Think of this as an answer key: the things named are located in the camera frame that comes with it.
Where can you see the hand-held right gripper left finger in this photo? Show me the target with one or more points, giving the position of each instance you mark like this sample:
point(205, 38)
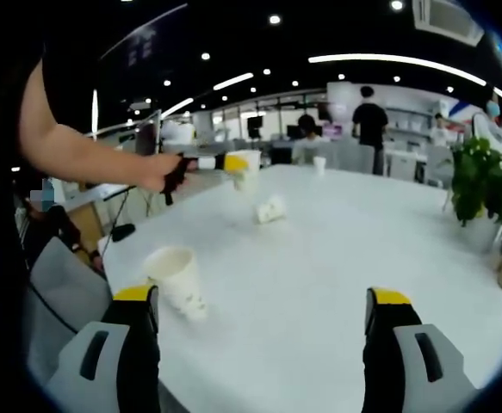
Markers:
point(117, 365)

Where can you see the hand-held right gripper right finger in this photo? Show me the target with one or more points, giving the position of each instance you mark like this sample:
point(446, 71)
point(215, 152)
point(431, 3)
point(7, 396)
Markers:
point(384, 365)

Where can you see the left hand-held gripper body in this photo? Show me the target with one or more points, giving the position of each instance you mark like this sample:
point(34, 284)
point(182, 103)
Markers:
point(174, 183)

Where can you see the plain white paper cup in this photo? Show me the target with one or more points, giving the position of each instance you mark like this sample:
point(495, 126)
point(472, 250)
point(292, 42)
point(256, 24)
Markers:
point(319, 165)

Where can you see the person's left hand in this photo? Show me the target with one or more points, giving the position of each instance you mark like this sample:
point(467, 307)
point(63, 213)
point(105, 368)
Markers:
point(158, 172)

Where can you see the black screen on stand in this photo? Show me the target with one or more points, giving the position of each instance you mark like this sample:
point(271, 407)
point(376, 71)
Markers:
point(255, 127)

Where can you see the straight ceiling light strip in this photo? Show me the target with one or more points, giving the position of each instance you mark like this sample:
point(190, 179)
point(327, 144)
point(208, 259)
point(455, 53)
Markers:
point(94, 112)
point(233, 81)
point(177, 107)

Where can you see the black mouse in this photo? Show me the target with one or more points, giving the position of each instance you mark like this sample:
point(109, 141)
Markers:
point(122, 232)

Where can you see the grey mesh office chair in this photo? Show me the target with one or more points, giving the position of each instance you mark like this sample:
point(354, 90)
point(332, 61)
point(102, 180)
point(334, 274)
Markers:
point(61, 301)
point(362, 159)

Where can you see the wooden side desk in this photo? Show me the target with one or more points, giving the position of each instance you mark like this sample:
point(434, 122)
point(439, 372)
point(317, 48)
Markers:
point(87, 215)

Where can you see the white table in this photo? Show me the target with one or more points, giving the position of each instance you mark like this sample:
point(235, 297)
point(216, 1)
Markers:
point(319, 279)

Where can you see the group of round ceiling lights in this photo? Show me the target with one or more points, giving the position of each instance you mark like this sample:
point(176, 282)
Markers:
point(274, 19)

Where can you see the curved ceiling light strip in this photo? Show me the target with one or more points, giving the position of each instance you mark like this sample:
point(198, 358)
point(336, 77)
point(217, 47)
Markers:
point(362, 57)

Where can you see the white low cabinet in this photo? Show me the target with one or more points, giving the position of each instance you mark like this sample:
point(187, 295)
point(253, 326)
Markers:
point(405, 165)

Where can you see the green potted plant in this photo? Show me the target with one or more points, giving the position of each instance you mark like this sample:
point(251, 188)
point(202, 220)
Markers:
point(483, 189)

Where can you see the person's dark clothing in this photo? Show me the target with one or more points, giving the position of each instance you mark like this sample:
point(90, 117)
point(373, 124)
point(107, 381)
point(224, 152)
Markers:
point(9, 64)

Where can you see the ceiling air conditioner unit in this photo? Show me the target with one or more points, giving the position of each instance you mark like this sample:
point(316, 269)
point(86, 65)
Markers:
point(448, 19)

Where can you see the white wall shelf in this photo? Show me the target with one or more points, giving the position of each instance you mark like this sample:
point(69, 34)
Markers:
point(410, 125)

